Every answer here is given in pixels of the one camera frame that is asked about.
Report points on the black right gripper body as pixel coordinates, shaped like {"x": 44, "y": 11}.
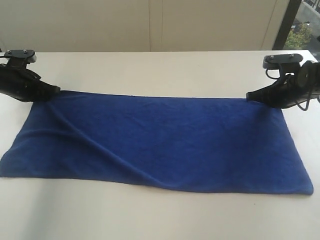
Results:
{"x": 298, "y": 89}

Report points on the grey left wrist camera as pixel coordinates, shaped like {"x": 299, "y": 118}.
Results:
{"x": 20, "y": 58}

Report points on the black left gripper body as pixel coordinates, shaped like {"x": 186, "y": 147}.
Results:
{"x": 20, "y": 83}

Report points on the black window frame post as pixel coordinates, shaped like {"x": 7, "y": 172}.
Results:
{"x": 285, "y": 26}

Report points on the blue cloth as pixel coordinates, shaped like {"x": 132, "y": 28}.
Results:
{"x": 202, "y": 145}

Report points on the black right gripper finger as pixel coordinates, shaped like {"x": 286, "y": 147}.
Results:
{"x": 264, "y": 102}
{"x": 265, "y": 94}

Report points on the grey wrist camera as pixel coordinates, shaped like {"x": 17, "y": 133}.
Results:
{"x": 20, "y": 58}
{"x": 284, "y": 63}

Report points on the green tree outside window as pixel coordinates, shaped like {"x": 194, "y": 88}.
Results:
{"x": 298, "y": 37}

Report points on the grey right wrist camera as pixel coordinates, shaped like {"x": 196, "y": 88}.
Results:
{"x": 284, "y": 63}

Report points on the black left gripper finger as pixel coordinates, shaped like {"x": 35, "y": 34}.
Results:
{"x": 44, "y": 87}
{"x": 44, "y": 97}

